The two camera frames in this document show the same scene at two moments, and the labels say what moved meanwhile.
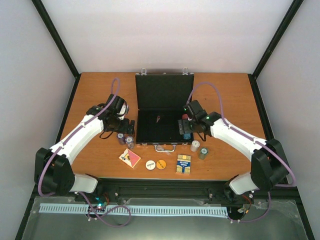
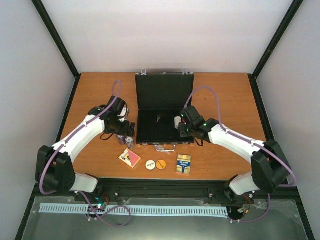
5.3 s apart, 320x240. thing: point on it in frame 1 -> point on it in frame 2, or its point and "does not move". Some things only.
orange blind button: (161, 164) does not move
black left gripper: (125, 129) does not move
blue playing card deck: (183, 164) does not move
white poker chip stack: (195, 145) -> (177, 120)
